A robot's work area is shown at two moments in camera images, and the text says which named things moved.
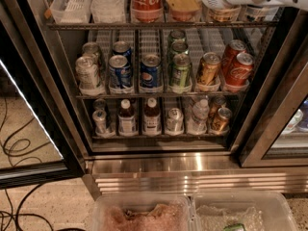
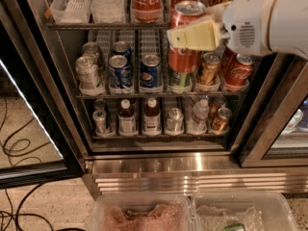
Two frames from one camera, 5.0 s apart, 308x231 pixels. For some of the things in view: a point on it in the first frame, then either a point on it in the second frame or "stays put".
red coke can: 146,3 stays put
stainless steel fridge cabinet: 159,84 stays put
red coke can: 180,15 → 186,60
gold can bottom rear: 217,103 stays put
